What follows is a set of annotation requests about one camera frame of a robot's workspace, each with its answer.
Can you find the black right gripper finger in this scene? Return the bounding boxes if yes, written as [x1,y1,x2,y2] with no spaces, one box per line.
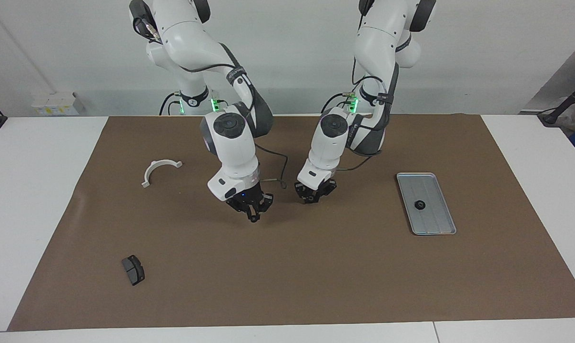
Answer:
[254,192,274,216]
[226,202,252,221]

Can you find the silver ribbed metal tray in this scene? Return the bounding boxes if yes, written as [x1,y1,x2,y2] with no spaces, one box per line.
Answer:
[396,172,457,236]

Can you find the brown table mat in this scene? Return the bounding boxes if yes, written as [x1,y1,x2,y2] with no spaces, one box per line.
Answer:
[7,113,575,332]

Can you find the short dark grey brake pad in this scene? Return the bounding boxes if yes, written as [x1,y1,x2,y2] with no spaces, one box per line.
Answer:
[121,255,145,286]

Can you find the black tripod stand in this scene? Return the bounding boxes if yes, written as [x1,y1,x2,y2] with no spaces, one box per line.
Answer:
[537,76,575,127]

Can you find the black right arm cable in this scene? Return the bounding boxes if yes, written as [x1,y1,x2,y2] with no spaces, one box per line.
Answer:
[255,143,289,189]

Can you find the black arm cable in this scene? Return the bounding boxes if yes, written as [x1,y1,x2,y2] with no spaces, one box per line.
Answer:
[255,143,289,189]
[336,151,385,171]

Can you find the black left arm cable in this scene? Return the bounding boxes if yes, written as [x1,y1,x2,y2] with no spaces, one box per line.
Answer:
[336,151,385,171]

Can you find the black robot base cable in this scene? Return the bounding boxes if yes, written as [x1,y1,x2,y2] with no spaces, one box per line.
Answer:
[322,92,351,113]
[159,92,181,116]

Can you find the white curved plastic bracket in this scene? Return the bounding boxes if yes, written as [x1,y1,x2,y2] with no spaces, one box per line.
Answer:
[141,159,183,188]

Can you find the white wall socket box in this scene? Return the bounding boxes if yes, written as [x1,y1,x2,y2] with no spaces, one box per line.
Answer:
[32,93,85,116]

